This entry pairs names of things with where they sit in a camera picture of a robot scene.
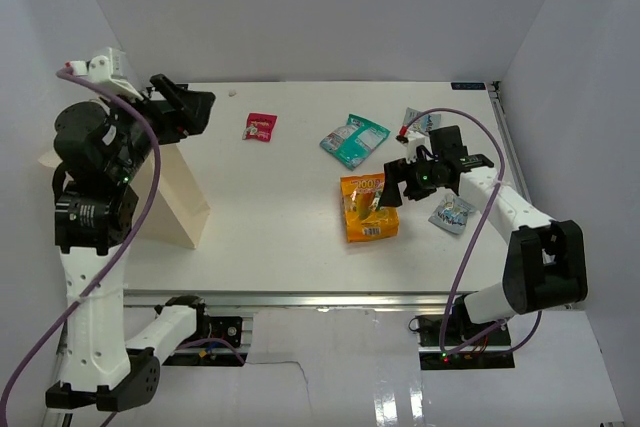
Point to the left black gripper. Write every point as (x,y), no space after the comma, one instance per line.
(192,105)

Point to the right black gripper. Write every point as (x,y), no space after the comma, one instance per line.
(400,171)

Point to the orange mango candy bag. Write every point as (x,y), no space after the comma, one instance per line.
(364,219)

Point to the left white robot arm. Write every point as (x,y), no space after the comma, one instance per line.
(101,147)

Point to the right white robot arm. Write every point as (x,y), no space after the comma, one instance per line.
(545,263)

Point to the beige paper bag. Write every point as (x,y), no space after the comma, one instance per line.
(170,192)

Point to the teal snack packet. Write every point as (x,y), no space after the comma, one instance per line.
(352,143)

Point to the grey snack packet far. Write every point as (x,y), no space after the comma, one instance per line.
(421,124)

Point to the grey snack packet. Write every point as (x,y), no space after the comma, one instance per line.
(451,214)
(421,124)

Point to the small pink snack packet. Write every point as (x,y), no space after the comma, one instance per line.
(259,127)

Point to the grey snack packet near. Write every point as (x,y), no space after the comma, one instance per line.
(451,214)

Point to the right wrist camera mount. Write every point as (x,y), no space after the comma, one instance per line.
(415,145)

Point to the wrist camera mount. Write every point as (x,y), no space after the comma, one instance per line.
(415,145)
(106,69)

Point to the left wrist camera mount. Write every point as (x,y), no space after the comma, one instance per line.
(106,69)

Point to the aluminium table rail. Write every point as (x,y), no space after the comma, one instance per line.
(376,300)

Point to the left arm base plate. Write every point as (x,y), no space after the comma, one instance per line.
(218,343)

